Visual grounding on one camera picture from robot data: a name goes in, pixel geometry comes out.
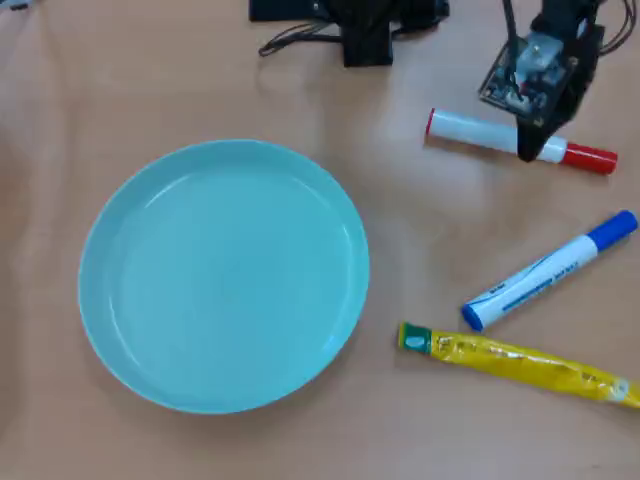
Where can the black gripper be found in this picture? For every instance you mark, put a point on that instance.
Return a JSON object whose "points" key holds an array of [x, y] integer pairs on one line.
{"points": [[589, 42]]}

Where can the white marker red cap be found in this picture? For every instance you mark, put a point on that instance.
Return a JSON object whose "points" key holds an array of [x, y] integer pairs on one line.
{"points": [[475, 131]]}

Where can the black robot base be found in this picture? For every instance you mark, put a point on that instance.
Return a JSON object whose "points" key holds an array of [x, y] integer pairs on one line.
{"points": [[367, 30]]}

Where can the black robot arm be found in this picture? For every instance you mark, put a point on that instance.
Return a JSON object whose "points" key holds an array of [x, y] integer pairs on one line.
{"points": [[570, 9]]}

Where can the white marker blue cap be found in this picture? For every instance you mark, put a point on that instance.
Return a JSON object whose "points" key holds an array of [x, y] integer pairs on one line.
{"points": [[545, 272]]}

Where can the yellow stick sachet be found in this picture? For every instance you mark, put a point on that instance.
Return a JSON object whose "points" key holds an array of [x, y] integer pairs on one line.
{"points": [[520, 364]]}

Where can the teal round plate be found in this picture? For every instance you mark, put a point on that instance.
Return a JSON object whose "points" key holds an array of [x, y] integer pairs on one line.
{"points": [[224, 280]]}

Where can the grey object at edge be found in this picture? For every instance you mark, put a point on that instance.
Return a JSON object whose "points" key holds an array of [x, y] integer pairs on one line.
{"points": [[15, 4]]}

